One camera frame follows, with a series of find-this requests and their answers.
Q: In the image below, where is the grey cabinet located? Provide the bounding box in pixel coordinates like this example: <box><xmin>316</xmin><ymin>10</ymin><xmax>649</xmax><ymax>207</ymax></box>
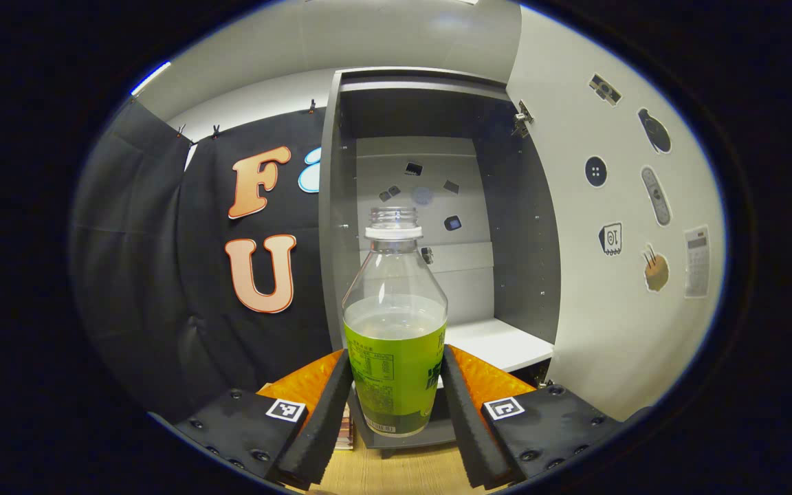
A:
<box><xmin>318</xmin><ymin>67</ymin><xmax>562</xmax><ymax>458</ymax></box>

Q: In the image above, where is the clear bottle with green label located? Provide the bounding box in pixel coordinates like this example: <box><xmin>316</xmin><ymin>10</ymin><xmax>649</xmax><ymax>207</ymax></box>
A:
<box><xmin>341</xmin><ymin>206</ymin><xmax>449</xmax><ymax>438</ymax></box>

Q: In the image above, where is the white cabinet shelf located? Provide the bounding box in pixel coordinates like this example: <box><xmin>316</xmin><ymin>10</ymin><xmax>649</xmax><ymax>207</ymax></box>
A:
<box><xmin>437</xmin><ymin>318</ymin><xmax>555</xmax><ymax>372</ymax></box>

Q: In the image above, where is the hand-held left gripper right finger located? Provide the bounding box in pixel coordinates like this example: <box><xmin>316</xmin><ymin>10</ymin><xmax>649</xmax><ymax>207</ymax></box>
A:
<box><xmin>441</xmin><ymin>344</ymin><xmax>624</xmax><ymax>490</ymax></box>

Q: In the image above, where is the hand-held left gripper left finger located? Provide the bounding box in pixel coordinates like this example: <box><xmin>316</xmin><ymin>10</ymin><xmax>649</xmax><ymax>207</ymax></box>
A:
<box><xmin>175</xmin><ymin>349</ymin><xmax>354</xmax><ymax>490</ymax></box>

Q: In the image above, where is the ceiling light panel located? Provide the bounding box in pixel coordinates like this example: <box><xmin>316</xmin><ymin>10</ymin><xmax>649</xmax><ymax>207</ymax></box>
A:
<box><xmin>131</xmin><ymin>62</ymin><xmax>171</xmax><ymax>96</ymax></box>

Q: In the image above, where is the black backdrop cloth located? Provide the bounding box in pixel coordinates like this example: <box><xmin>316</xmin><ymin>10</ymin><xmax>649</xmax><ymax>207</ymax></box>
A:
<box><xmin>69</xmin><ymin>96</ymin><xmax>335</xmax><ymax>420</ymax></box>

